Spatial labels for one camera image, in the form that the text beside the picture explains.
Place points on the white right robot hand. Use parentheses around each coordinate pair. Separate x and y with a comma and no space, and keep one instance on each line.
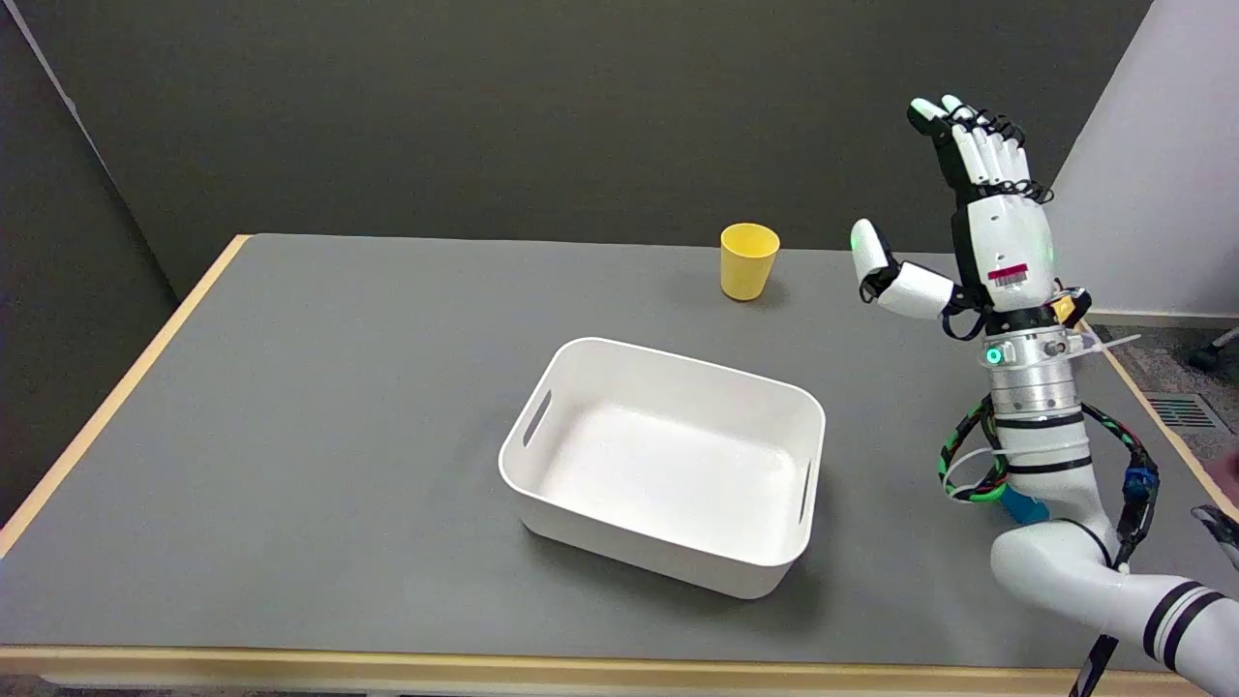
(1007,242)

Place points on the blue cube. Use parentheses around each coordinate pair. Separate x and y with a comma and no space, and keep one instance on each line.
(1022,505)

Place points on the yellow toy pear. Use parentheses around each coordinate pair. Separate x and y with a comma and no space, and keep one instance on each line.
(1069,308)

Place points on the black chair base leg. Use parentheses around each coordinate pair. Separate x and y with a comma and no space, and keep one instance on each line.
(1212,352)

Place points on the floor vent grille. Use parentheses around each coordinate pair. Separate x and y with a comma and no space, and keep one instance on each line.
(1181,411)

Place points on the yellow plastic cup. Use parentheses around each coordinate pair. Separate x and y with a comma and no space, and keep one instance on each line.
(747,261)

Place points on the white plastic bin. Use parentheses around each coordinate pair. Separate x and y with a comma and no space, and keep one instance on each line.
(668,465)

